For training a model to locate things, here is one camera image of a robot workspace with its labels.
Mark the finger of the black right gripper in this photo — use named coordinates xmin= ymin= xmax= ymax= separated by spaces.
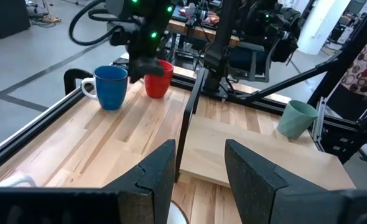
xmin=129 ymin=58 xmax=146 ymax=84
xmin=143 ymin=57 xmax=165 ymax=78

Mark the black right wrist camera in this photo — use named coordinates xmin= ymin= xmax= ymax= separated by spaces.
xmin=108 ymin=21 xmax=133 ymax=47

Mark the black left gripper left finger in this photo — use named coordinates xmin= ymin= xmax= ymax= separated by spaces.
xmin=104 ymin=139 xmax=177 ymax=224

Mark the black speaker box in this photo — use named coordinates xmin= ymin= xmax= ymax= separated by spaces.
xmin=0 ymin=0 xmax=31 ymax=39

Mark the black aluminium table frame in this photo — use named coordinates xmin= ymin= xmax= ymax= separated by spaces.
xmin=0 ymin=0 xmax=367 ymax=184

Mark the blue mug with white handle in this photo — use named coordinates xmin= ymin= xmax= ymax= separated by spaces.
xmin=80 ymin=65 xmax=129 ymax=111

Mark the white mug with black text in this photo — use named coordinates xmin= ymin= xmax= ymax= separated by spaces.
xmin=0 ymin=172 xmax=37 ymax=189

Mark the tangled cable bundle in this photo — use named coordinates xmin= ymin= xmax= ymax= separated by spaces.
xmin=26 ymin=0 xmax=62 ymax=28

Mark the red mug with white handle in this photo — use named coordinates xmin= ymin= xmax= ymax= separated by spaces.
xmin=144 ymin=59 xmax=175 ymax=100

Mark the white pillar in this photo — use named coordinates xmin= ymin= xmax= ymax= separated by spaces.
xmin=297 ymin=0 xmax=352 ymax=56

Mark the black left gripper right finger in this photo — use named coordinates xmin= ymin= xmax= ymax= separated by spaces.
xmin=225 ymin=139 xmax=327 ymax=224

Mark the wooden background table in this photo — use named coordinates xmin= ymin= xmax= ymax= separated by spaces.
xmin=167 ymin=17 xmax=241 ymax=47

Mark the grey chair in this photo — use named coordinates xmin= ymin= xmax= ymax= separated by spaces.
xmin=228 ymin=41 xmax=273 ymax=83

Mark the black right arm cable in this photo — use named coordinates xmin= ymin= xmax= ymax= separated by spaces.
xmin=68 ymin=0 xmax=131 ymax=47

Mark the sage green mug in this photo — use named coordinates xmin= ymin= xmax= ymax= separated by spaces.
xmin=276 ymin=100 xmax=319 ymax=140

